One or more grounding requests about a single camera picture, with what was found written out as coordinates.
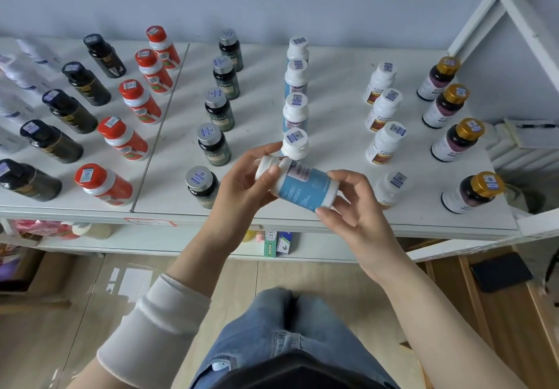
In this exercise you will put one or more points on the red plastic packets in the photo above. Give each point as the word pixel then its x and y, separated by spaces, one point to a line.
pixel 39 227

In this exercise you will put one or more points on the person's left forearm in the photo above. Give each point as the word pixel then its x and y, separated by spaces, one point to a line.
pixel 201 266

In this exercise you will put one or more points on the cream plastic jar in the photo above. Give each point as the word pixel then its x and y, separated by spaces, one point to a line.
pixel 94 230

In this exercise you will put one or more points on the brown cardboard box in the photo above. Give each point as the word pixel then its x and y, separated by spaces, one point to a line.
pixel 48 271

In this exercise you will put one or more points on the white cap blue bottle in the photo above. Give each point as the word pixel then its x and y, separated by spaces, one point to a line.
pixel 296 76
pixel 295 111
pixel 295 143
pixel 301 188
pixel 298 48

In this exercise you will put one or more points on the black phone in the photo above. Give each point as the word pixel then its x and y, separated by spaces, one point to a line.
pixel 502 271

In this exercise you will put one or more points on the person's black shirt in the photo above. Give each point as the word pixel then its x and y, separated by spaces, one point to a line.
pixel 297 373

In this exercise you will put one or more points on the small green box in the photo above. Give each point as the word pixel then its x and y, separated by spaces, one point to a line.
pixel 270 243

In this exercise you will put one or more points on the person's left hand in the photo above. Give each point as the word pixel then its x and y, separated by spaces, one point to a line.
pixel 236 201

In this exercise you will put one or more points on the small blue white box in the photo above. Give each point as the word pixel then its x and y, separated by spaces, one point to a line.
pixel 284 242

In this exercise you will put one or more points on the person's blue jeans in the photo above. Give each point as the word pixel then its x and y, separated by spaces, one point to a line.
pixel 270 323

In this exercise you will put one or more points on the row of red-capped orange bottles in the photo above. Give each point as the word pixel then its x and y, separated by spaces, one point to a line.
pixel 67 204

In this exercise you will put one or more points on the grey green cloth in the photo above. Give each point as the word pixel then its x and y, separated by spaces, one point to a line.
pixel 522 196

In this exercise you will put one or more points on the white knit wristband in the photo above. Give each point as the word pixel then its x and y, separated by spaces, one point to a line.
pixel 153 332

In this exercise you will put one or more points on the gold cap dark bottle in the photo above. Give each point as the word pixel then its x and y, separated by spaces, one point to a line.
pixel 474 192
pixel 445 106
pixel 457 140
pixel 439 78

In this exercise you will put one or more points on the white metal shelf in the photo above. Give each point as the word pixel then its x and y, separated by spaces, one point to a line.
pixel 340 109

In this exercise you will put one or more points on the black tripod stand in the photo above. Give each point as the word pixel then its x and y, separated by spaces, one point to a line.
pixel 552 279

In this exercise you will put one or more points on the white radiator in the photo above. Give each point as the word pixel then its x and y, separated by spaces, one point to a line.
pixel 498 148

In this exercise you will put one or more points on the purple bag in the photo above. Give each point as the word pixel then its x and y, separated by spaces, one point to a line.
pixel 6 266

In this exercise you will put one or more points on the person's right forearm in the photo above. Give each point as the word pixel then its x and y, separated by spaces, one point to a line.
pixel 436 327

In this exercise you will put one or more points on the silver cap green bottle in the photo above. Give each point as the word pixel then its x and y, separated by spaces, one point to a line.
pixel 219 109
pixel 230 48
pixel 202 185
pixel 213 144
pixel 225 76

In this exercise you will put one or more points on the small yellow item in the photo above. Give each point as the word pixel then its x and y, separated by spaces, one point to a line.
pixel 249 236

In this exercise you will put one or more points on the red bordered white label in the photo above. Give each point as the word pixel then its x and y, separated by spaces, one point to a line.
pixel 150 222

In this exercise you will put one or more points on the black bottle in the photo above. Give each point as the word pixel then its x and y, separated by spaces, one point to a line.
pixel 105 55
pixel 70 110
pixel 30 180
pixel 51 141
pixel 86 83

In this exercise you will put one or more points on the white notepad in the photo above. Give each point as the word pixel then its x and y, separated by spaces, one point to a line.
pixel 533 137

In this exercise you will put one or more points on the black pen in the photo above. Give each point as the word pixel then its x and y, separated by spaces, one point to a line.
pixel 535 126

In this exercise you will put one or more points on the person's right hand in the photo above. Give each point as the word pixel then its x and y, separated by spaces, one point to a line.
pixel 367 231

